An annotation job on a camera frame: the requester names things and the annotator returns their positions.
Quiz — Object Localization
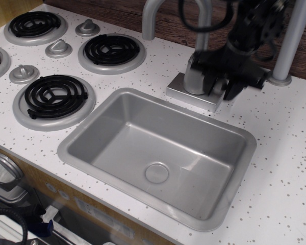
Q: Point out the back left stove burner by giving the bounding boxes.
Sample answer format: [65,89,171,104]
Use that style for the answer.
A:
[4,11,68,46]

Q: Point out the grey stove knob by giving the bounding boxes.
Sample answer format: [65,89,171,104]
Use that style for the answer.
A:
[45,39,72,59]
[9,65,39,84]
[75,19,100,37]

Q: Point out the black cable bottom left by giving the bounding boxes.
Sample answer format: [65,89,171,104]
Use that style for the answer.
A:
[0,208,31,242]

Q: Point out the grey support pole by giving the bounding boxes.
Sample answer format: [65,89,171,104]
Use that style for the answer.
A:
[267,0,306,87]

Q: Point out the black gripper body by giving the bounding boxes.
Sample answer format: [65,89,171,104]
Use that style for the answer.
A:
[191,45,266,89]

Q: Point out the grey plastic sink basin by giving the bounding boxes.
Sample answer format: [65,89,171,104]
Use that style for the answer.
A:
[57,88,257,232]

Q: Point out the grey faucet lever handle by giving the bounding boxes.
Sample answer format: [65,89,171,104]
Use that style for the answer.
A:
[212,77,228,95]

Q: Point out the front right stove burner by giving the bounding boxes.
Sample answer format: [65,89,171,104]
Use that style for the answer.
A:
[13,75,96,131]

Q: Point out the silver oven dial knob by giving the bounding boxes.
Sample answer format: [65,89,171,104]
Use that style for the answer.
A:
[0,153,23,190]

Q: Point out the grey stove knob lower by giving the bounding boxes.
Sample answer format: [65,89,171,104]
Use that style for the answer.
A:
[9,65,39,84]

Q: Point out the blue clamp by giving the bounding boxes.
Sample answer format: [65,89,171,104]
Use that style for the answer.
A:
[32,207,54,237]

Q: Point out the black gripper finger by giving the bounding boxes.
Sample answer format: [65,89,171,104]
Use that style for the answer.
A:
[203,70,220,95]
[223,78,246,100]

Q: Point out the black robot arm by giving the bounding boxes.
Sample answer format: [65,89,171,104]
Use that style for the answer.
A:
[191,1,289,101]

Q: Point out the grey stove knob middle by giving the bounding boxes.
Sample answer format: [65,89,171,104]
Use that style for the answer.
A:
[45,39,72,59]

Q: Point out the back right stove burner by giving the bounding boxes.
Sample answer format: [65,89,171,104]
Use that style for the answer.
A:
[78,34,146,75]

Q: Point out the grey stove knob top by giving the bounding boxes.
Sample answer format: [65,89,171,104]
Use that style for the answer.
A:
[75,19,100,37]

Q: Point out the silver oven door handle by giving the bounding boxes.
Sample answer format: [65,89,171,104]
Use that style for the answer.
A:
[0,186,29,206]

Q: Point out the black braided cable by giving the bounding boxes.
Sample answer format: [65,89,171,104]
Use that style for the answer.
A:
[177,0,237,32]

